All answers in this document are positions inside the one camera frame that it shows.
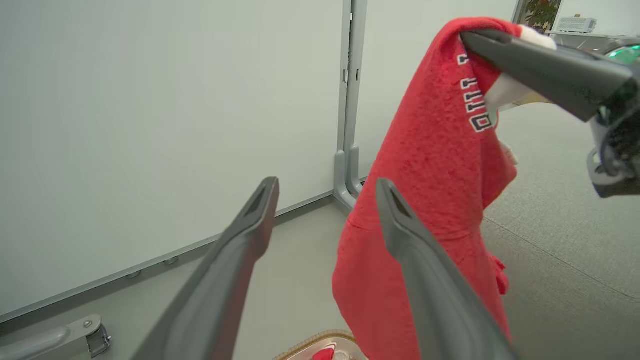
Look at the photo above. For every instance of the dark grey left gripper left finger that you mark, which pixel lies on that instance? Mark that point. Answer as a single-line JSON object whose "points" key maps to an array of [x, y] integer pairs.
{"points": [[215, 300]]}

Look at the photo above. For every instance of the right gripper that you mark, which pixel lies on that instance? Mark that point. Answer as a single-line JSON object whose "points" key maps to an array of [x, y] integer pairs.
{"points": [[625, 145]]}

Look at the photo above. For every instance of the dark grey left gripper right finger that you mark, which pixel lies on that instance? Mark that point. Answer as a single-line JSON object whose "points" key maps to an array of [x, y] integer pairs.
{"points": [[440, 300]]}

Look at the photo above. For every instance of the red garment with white trim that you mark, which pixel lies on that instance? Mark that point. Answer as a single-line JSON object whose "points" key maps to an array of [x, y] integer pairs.
{"points": [[435, 165]]}

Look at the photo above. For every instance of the white laundry basket brown rim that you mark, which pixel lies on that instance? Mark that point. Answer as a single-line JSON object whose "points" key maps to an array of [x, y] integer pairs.
{"points": [[310, 345]]}

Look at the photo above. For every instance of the small red clothing item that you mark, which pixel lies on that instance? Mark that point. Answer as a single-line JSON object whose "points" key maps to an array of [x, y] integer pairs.
{"points": [[324, 354]]}

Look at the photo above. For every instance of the grey desk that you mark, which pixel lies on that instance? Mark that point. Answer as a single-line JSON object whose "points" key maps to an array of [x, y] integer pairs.
{"points": [[590, 39]]}

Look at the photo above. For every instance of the white electronic device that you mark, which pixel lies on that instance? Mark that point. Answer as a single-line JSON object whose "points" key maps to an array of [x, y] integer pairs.
{"points": [[577, 24]]}

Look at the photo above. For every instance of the green potted plant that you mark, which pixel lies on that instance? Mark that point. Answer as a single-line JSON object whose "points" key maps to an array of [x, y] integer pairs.
{"points": [[542, 12]]}

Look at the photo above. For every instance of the small partition levelling foot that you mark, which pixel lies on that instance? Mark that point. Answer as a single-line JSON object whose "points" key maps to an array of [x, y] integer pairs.
{"points": [[133, 274], [171, 260]]}

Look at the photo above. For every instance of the grey partition post with long foot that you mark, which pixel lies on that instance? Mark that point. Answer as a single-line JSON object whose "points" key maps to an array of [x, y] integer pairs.
{"points": [[45, 340]]}

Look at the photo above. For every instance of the grey partition post with feet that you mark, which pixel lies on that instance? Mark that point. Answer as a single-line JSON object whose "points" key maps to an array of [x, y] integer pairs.
{"points": [[350, 125]]}

